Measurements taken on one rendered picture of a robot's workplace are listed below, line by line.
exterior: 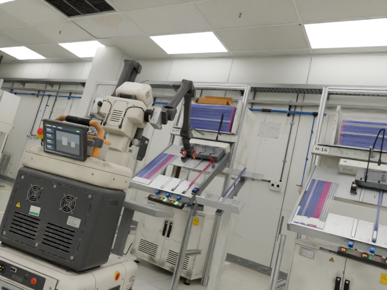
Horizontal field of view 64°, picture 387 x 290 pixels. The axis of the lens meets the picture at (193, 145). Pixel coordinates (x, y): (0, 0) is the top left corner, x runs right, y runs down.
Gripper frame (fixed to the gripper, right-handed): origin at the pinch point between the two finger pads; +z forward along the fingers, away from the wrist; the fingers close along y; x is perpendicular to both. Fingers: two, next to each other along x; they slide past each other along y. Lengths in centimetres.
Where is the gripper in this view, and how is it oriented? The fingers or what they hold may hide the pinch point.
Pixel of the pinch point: (189, 156)
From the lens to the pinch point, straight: 271.1
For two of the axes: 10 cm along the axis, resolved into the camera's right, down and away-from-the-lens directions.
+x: -5.2, 5.2, -6.8
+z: 1.9, 8.5, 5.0
